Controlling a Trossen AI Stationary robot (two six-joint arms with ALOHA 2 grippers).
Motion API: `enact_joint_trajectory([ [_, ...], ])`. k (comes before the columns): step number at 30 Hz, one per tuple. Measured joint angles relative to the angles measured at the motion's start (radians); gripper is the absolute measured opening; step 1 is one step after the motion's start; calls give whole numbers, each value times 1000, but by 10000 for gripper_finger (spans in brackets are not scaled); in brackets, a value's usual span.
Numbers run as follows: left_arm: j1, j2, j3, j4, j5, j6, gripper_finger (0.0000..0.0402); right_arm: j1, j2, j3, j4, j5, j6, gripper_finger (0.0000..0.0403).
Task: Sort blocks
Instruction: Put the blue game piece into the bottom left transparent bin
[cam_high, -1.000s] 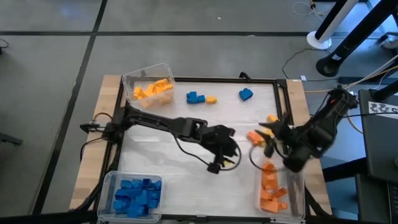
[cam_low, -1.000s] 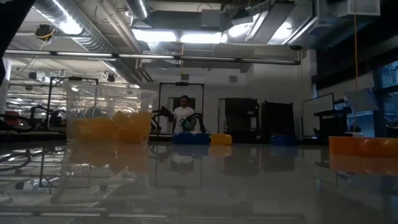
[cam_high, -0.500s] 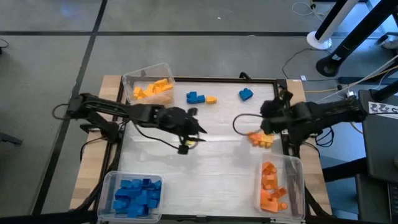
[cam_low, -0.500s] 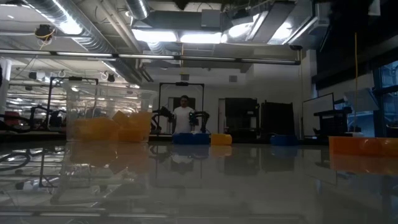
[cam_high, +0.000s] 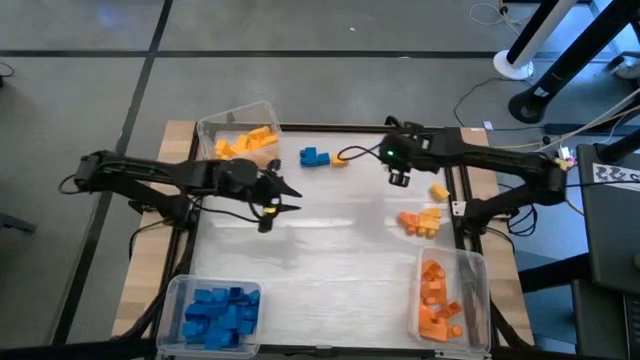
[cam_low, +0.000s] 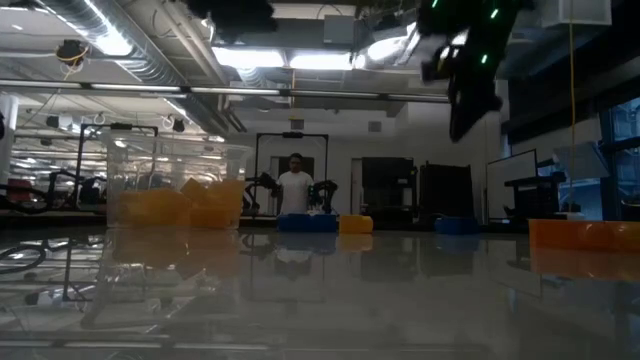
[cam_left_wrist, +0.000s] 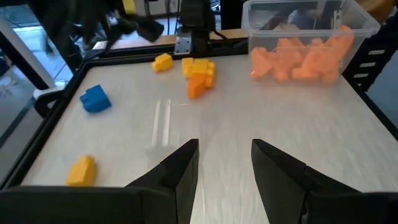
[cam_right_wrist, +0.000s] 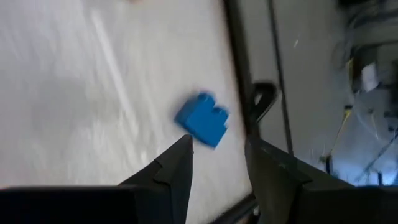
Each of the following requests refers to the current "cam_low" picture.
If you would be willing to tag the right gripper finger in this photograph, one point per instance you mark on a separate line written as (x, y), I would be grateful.
(460, 115)
(485, 107)

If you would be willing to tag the person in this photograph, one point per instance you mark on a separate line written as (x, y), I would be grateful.
(295, 187)
(92, 190)

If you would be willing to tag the white column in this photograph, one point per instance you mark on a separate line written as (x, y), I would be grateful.
(7, 135)

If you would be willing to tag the black desk shelf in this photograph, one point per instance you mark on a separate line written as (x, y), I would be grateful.
(535, 182)

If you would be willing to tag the clear plastic bin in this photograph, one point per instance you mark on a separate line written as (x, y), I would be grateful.
(150, 160)

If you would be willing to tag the yellow black ceiling reel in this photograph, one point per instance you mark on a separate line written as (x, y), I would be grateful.
(71, 52)

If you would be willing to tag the blue plastic building block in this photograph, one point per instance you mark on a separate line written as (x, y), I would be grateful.
(456, 226)
(323, 223)
(294, 223)

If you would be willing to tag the large ribbed air duct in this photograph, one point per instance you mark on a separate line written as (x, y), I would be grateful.
(100, 30)

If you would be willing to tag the whiteboard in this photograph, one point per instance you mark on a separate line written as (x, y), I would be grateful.
(510, 175)

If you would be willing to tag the white angled panel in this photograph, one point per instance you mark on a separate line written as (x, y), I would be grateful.
(582, 162)

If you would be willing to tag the black cabinet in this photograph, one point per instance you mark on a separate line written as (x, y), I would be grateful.
(447, 190)

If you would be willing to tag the long metal ceiling pipe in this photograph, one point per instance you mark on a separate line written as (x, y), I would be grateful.
(125, 87)

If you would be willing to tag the white ceiling box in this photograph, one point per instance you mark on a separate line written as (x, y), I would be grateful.
(575, 12)

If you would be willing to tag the black gantry frame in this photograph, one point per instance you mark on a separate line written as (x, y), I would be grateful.
(120, 127)
(292, 135)

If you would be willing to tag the grey ceiling box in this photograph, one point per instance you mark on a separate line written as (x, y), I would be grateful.
(339, 31)

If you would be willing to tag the ceiling light panel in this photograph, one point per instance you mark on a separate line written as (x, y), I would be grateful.
(322, 61)
(250, 57)

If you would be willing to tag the black computer monitor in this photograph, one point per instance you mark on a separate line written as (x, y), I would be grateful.
(387, 172)

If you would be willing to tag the background black robot arm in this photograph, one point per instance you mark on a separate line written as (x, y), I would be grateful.
(260, 192)
(322, 192)

